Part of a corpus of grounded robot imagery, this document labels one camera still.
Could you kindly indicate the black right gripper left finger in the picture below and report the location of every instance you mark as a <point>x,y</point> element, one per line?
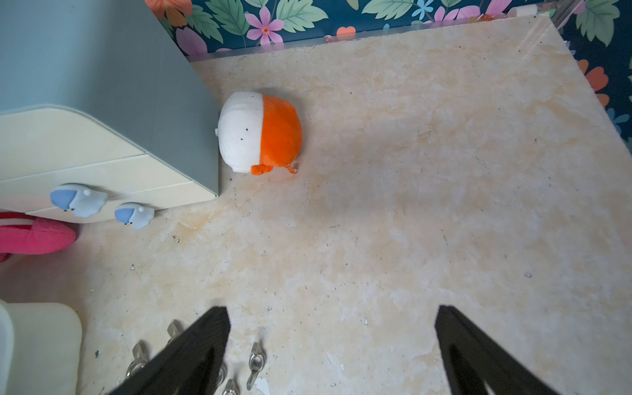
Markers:
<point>190,364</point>

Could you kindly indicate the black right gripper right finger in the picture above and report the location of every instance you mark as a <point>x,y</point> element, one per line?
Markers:
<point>475,364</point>

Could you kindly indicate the white storage tray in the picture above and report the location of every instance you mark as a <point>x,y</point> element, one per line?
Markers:
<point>40,348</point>

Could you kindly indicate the pale blue drawer box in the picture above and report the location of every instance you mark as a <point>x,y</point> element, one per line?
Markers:
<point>97,93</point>

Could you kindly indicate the blue white drawer knob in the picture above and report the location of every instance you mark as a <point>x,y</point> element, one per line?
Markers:
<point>134,214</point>

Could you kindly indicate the pink white plush toy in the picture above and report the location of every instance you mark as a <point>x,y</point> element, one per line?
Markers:
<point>27,235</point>

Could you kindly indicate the orange white plush ball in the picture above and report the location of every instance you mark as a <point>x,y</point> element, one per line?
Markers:
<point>258,133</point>

